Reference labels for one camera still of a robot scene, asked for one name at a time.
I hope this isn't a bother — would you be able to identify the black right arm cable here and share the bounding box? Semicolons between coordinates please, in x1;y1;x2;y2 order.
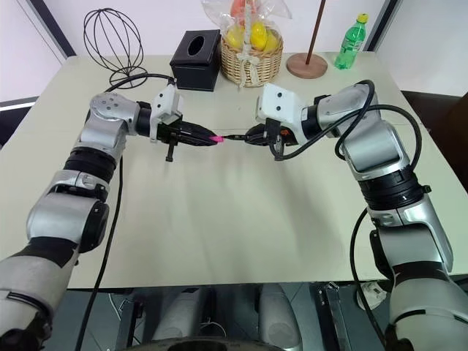
276;79;427;351

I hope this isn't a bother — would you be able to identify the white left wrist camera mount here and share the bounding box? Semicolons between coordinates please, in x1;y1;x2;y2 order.
148;84;184;142

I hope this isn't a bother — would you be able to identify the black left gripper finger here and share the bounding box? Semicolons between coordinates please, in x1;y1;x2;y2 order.
181;134;218;148
181;122;215;140

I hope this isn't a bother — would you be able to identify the wooden pole stand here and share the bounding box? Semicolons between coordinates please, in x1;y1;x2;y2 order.
285;0;329;80

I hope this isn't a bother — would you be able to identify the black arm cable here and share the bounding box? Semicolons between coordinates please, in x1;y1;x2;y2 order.
276;79;427;351
75;72;178;351

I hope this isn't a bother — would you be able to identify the woven wicker basket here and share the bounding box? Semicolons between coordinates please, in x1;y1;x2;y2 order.
220;34;284;88

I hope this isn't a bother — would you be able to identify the black wire egg-shaped stand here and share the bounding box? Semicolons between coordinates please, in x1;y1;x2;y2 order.
83;7;146;86

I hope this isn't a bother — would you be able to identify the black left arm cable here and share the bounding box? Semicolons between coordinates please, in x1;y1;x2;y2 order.
75;72;178;351

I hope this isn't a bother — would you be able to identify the clear plastic wrap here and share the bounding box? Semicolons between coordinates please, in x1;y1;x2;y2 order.
201;0;294;42

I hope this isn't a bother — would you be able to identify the small yellow lemon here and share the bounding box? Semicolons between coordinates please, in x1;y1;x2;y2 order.
266;30;281;53
226;27;246;49

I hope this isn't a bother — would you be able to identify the large yellow lemon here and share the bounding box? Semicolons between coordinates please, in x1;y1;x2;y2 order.
249;21;268;50

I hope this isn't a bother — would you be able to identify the orange fruit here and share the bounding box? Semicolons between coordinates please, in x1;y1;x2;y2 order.
230;0;257;20

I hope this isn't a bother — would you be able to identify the black metal bar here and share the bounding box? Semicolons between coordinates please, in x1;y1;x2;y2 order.
317;282;354;351

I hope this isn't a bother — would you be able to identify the cream rope bow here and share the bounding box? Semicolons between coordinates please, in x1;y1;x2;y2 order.
235;0;259;89

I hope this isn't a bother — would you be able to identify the grey rounded shell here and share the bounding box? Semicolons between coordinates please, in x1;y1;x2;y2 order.
258;283;305;347

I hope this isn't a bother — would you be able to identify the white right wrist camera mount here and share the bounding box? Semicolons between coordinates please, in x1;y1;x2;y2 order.
254;83;305;128

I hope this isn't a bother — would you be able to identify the black leather tissue box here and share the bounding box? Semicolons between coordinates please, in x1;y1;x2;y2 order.
169;29;222;92

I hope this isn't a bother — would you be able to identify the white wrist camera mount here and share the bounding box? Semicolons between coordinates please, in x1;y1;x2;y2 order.
148;84;184;142
254;83;305;128

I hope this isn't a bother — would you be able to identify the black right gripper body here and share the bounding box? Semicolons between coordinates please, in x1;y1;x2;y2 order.
265;118;294;162

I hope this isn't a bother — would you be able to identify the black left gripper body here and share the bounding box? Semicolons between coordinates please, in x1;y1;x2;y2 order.
157;115;184;162

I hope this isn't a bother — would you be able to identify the white plug block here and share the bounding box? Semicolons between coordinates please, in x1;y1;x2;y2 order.
359;280;385;309

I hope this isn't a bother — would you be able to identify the green plastic bottle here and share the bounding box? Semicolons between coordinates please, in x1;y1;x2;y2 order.
333;12;370;72

